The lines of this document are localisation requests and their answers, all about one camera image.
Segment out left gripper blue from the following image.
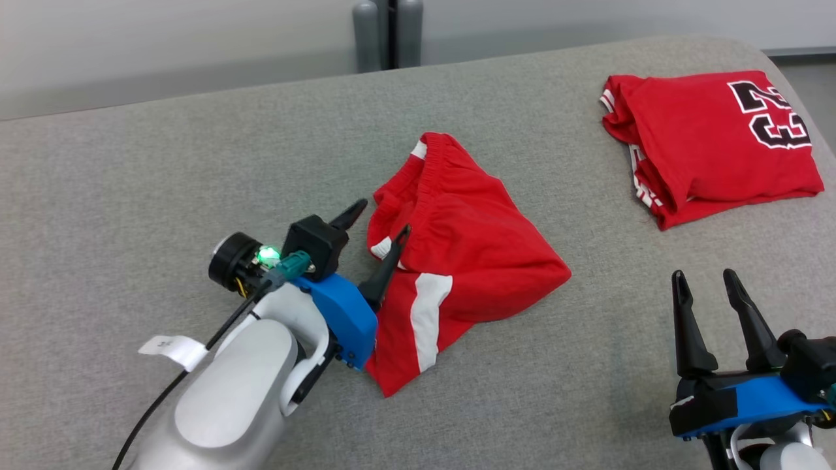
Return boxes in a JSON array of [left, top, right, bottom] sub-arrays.
[[291, 198, 412, 371]]

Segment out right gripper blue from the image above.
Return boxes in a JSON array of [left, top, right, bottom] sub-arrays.
[[669, 268, 830, 439]]

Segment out red shorts with white patches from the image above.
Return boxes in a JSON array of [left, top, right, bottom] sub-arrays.
[[364, 132, 573, 398]]

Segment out red basketball jersey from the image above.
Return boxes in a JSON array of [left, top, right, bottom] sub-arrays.
[[600, 70, 825, 231]]

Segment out left gripper black cylindrical motor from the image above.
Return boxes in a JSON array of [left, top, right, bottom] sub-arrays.
[[208, 232, 281, 292]]

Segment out left teal cable connector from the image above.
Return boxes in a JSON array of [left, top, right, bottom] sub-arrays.
[[261, 250, 313, 291]]

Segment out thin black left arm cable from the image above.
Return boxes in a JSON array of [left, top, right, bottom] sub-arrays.
[[111, 277, 275, 470]]

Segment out grey cylindrical post foot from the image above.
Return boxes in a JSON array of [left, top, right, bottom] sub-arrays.
[[353, 0, 381, 74], [396, 0, 424, 69]]

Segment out white paper cable label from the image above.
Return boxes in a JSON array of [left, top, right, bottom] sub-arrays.
[[138, 334, 208, 373]]

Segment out grey partition post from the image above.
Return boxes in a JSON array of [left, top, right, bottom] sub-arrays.
[[379, 0, 399, 70]]

